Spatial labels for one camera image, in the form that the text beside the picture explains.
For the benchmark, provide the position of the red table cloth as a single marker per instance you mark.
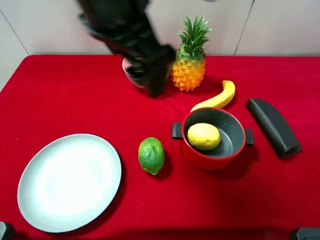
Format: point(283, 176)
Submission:
point(257, 197)

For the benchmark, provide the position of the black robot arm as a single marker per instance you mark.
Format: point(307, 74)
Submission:
point(124, 27)

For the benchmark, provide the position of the black glasses case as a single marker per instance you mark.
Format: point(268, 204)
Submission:
point(275, 128)

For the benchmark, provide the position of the black base corner right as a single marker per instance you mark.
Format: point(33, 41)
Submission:
point(305, 233)

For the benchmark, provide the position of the black base corner left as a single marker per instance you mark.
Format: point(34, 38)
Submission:
point(7, 231)

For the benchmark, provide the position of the grey round plate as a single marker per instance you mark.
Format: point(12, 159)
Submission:
point(69, 183)

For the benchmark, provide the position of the pink bowl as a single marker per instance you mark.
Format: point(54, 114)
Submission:
point(139, 78)

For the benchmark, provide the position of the yellow banana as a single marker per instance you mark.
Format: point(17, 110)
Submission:
point(221, 100)

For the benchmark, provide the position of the yellow lemon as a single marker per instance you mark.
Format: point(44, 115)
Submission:
point(203, 136)

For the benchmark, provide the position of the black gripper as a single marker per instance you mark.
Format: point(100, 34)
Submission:
point(158, 65)

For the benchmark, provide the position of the green lime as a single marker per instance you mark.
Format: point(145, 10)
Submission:
point(151, 155)

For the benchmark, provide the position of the black base corner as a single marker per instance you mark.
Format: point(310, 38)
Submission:
point(7, 231)
point(305, 233)

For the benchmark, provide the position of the artificial pineapple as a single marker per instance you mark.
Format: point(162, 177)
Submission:
point(189, 68)

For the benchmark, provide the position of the red pot with black handles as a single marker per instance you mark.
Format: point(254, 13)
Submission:
point(233, 138)

